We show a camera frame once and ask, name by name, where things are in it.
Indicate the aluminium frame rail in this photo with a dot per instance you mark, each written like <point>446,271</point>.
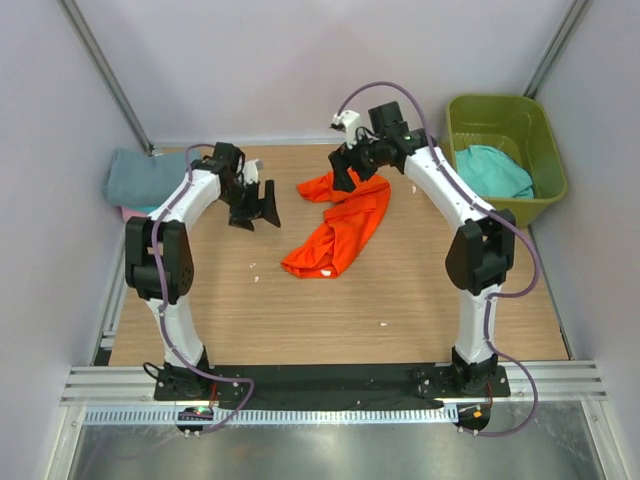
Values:
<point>542,380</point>

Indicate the turquoise folded t-shirt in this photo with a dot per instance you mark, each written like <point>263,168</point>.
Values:
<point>150,209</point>

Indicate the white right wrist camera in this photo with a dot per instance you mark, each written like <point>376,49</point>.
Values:
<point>347,122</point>

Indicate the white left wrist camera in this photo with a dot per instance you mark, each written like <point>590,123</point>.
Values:
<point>251,170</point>

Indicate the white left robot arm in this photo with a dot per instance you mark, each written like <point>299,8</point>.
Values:
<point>160,268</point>

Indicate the pink folded t-shirt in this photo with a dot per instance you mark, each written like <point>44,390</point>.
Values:
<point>128,213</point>

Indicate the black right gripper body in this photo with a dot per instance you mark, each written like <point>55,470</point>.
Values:
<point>364,144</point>

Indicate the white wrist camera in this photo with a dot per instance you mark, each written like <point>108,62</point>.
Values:
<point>347,122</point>
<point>251,170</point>

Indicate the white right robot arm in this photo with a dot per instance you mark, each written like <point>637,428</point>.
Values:
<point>483,245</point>

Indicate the orange t-shirt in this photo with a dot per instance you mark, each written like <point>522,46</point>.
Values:
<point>347,225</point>

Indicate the teal t-shirt in bin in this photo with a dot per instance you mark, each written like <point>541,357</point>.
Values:
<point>489,172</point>

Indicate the slotted cable duct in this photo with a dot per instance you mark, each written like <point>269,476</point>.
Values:
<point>197,416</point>

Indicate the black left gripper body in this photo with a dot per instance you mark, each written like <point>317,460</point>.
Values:
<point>230,197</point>

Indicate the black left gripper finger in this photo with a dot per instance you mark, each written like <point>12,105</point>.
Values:
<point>269,208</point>
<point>243,212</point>

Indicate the green plastic bin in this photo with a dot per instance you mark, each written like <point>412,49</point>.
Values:
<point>503,148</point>

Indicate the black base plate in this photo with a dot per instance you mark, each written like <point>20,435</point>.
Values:
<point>339,387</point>

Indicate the grey-blue folded t-shirt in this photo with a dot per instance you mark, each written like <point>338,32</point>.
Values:
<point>139,181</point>

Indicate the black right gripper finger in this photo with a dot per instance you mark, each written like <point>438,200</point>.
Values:
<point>364,165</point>
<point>340,164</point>

